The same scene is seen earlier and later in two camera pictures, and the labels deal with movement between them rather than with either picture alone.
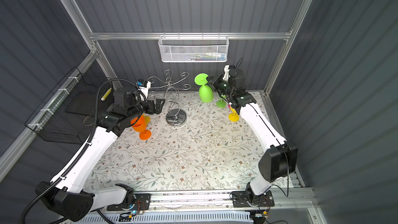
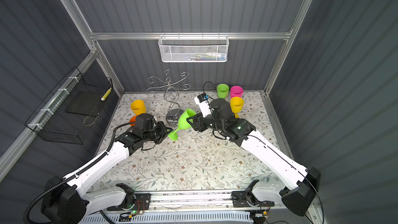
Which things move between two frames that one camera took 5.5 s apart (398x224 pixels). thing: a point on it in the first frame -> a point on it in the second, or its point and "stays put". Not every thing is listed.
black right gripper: x=217 y=79 -> x=198 y=120
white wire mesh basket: x=195 y=49 stays put
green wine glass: x=205 y=92 -> x=183 y=123
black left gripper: x=151 y=110 -> x=164 y=129
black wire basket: x=69 y=114 stays put
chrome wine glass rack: x=175 y=117 stays put
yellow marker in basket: x=103 y=97 stays put
